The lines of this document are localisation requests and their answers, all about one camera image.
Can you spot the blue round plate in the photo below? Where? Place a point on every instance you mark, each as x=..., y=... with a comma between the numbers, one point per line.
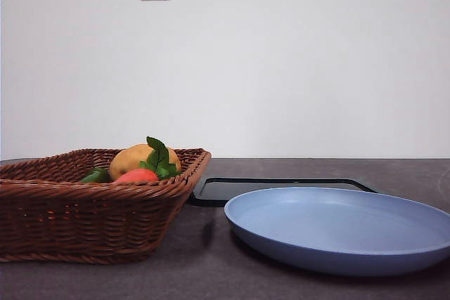
x=334, y=222

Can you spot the green pepper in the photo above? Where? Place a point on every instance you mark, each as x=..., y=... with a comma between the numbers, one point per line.
x=96, y=175

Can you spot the orange carrot with green leaves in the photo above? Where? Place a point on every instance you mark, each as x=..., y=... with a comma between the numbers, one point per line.
x=139, y=175

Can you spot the yellow-brown potato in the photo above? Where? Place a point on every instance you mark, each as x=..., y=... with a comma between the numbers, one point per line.
x=130, y=163

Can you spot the brown wicker basket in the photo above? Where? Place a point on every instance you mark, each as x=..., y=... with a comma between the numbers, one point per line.
x=88, y=222

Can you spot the black flat tray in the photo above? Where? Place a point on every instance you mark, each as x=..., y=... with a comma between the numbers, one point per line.
x=218, y=192

